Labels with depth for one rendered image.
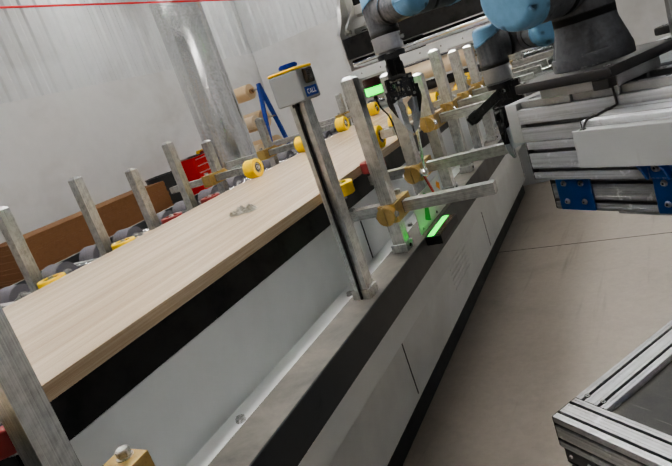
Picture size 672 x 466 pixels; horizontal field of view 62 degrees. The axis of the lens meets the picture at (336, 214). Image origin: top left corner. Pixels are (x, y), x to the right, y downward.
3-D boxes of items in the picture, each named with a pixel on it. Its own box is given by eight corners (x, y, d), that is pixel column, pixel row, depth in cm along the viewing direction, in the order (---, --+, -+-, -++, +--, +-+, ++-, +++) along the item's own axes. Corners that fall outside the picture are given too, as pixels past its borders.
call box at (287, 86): (322, 98, 117) (310, 61, 115) (307, 104, 111) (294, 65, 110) (295, 107, 121) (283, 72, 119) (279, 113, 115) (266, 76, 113)
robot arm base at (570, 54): (652, 43, 107) (642, -9, 105) (604, 64, 101) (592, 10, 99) (585, 59, 121) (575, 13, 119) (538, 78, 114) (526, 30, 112)
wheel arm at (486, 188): (499, 193, 137) (495, 177, 136) (496, 197, 134) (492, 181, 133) (347, 223, 159) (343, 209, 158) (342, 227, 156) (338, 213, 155)
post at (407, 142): (440, 223, 170) (393, 69, 159) (437, 228, 167) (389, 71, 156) (429, 225, 171) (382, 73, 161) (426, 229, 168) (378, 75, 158)
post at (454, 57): (488, 161, 233) (457, 47, 222) (487, 163, 230) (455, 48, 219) (480, 163, 234) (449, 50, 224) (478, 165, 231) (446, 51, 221)
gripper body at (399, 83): (389, 104, 139) (375, 56, 136) (390, 102, 147) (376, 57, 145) (419, 94, 137) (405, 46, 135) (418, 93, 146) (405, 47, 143)
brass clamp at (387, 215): (415, 207, 152) (410, 189, 150) (399, 224, 140) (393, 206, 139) (395, 211, 155) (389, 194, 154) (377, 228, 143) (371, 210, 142)
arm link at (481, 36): (504, 18, 143) (472, 29, 144) (516, 60, 145) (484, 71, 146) (497, 21, 150) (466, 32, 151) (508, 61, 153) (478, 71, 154)
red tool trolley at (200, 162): (232, 188, 1024) (215, 146, 1006) (208, 201, 958) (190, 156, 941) (212, 193, 1045) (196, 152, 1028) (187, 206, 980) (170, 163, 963)
